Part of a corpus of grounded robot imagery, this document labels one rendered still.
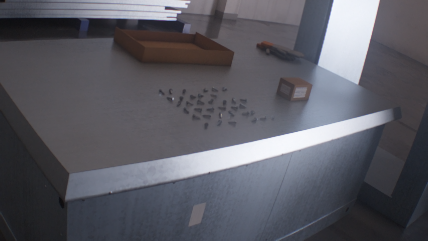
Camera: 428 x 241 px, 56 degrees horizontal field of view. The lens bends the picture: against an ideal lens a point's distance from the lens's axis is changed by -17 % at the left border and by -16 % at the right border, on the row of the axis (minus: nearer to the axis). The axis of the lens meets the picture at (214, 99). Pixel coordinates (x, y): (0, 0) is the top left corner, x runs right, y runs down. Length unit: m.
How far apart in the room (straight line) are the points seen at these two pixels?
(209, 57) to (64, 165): 1.09
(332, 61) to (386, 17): 8.36
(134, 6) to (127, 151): 4.27
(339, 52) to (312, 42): 0.27
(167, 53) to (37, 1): 3.13
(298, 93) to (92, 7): 3.58
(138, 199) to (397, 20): 10.25
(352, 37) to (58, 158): 2.42
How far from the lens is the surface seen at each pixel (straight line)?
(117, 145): 1.09
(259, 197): 1.57
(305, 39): 2.84
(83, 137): 1.10
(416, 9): 10.92
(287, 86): 1.74
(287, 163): 1.60
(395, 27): 11.13
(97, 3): 5.04
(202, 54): 1.89
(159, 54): 1.79
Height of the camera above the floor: 1.14
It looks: 18 degrees down
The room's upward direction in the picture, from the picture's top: 14 degrees clockwise
